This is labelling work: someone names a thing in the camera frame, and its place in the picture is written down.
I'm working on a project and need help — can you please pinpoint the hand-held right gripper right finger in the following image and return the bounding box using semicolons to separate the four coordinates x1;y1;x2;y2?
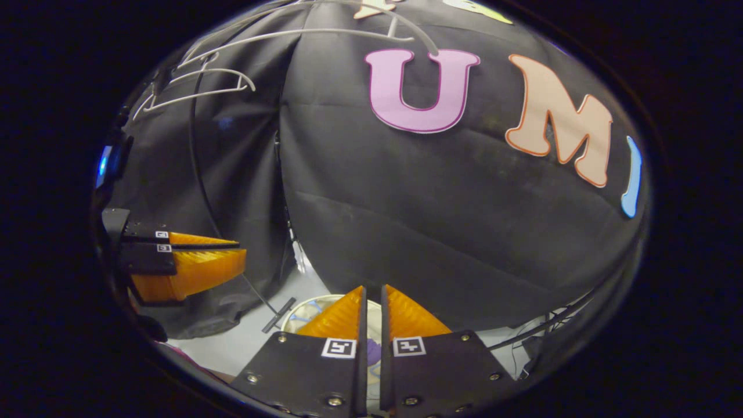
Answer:
380;284;516;418

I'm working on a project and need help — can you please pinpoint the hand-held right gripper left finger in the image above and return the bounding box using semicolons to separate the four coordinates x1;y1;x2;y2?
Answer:
231;284;369;418

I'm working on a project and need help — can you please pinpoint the cream laundry hamper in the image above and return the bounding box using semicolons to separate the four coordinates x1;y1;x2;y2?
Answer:
282;294;385;414

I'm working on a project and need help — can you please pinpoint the white plastic hanger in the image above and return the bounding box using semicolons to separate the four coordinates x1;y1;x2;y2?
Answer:
177;0;440;70
132;52;256;121

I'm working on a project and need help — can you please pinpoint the black backdrop cloth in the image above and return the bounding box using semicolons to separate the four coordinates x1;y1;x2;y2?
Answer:
96;0;651;340

